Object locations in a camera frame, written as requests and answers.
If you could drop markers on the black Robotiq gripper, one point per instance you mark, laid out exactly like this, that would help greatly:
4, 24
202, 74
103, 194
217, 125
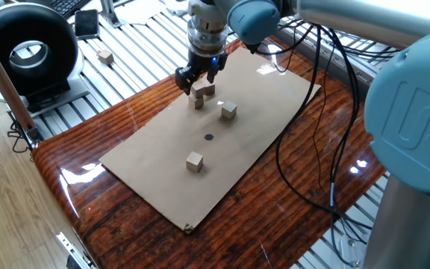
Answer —
204, 61

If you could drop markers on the metal drawer rail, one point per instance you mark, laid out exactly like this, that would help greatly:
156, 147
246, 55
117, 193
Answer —
73, 250

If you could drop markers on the glossy brown wooden board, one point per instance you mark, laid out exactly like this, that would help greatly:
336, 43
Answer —
125, 231

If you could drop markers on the clear adhesive tape strip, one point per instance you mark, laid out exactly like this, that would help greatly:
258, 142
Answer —
189, 228

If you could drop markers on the black smartphone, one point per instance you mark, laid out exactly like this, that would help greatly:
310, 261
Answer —
87, 24

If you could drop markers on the black computer keyboard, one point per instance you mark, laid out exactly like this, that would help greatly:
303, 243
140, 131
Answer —
65, 5

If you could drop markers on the small aluminium bracket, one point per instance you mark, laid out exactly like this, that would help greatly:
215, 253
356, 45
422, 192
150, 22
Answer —
108, 15

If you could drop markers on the white crumpled sheet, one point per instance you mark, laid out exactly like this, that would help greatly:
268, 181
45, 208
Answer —
140, 11

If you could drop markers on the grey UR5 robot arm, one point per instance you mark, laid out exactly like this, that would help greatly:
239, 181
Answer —
416, 123

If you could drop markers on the brown cardboard sheet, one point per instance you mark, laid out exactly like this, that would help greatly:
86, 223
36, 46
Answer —
162, 179

